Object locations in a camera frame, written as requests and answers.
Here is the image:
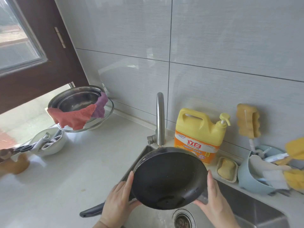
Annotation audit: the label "person's left hand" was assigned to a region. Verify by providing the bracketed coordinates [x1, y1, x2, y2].
[99, 171, 143, 228]

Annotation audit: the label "person's right hand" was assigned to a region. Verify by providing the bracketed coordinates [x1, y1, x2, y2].
[193, 169, 240, 228]

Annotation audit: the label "black frying pan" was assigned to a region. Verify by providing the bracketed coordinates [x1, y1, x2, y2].
[79, 146, 209, 218]

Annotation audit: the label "steel sink strainer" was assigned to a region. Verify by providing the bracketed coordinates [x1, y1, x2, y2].
[172, 209, 196, 228]

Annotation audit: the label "steel sink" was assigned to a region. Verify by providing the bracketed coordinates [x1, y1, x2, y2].
[121, 144, 289, 228]

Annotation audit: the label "yellow soap in dish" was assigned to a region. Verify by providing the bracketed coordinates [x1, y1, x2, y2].
[216, 156, 239, 183]

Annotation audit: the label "light blue utensil holder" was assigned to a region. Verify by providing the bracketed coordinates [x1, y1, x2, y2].
[237, 144, 293, 195]

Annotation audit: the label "yellow soap bar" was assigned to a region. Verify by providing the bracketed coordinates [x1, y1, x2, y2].
[218, 158, 236, 180]

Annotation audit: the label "white scrub brush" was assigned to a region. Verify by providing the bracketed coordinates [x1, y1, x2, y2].
[262, 170, 290, 190]

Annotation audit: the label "small yellow sponge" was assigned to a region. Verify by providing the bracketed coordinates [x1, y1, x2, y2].
[284, 169, 304, 191]

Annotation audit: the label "white ceramic bowl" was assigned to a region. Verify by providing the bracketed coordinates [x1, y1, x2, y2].
[28, 127, 68, 157]

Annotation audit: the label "yellow detergent jug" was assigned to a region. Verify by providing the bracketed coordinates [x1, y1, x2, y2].
[174, 108, 231, 164]

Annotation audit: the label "tan sponge brush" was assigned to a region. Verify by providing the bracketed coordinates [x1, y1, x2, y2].
[236, 104, 261, 152]

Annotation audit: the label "red cloth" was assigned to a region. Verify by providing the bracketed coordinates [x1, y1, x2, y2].
[47, 104, 97, 130]

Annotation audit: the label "steel faucet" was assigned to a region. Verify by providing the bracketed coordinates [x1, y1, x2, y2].
[147, 92, 166, 146]

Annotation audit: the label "purple cloth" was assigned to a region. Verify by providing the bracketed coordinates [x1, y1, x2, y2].
[91, 92, 109, 118]

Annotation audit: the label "long yellow sponge brush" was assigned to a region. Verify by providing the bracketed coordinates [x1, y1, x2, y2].
[263, 137, 304, 165]

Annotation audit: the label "wooden mortar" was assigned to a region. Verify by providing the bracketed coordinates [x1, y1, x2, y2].
[0, 153, 30, 175]

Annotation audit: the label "dark brown framed window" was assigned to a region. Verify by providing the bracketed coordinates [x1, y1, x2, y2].
[0, 0, 90, 150]

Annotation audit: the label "grey handled scissors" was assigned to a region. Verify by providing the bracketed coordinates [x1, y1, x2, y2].
[0, 144, 34, 159]

